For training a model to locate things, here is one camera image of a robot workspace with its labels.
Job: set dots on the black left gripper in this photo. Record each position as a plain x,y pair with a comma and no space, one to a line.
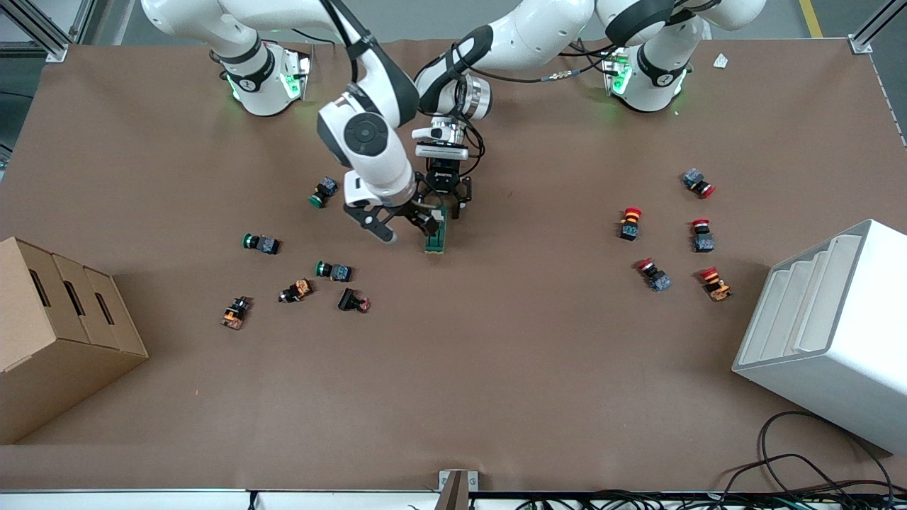
444,178

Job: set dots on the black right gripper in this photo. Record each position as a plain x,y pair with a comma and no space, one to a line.
424,222

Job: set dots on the green push button grey block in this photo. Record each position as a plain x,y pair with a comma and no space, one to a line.
261,243
333,270
324,192

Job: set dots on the black push button orange block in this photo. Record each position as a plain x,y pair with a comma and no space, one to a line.
296,290
236,312

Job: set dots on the green load switch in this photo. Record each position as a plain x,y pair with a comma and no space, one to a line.
436,242

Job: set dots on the red mushroom button orange block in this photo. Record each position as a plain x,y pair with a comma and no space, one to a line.
630,223
715,283

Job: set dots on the white table edge rail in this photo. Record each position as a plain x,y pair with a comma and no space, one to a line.
142,499

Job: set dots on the black switch with red knob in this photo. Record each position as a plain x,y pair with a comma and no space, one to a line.
352,300

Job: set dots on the brown cardboard box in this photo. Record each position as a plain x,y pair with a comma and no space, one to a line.
64,361

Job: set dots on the red mushroom button grey block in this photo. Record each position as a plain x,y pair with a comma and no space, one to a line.
702,235
699,183
653,275

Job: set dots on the aluminium frame profile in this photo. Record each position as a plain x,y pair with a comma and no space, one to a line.
42,39
861,44

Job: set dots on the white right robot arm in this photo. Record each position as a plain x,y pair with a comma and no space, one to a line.
365,134

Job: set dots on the brown table cover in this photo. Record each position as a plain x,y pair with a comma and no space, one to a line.
496,368

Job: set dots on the white paper scrap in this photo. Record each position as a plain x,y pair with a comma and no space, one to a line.
720,61

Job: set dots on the grey metal bracket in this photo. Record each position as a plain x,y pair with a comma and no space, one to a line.
457,485

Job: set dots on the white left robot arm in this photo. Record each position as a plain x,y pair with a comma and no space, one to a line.
538,32

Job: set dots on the white stepped rack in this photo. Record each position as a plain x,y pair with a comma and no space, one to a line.
836,354

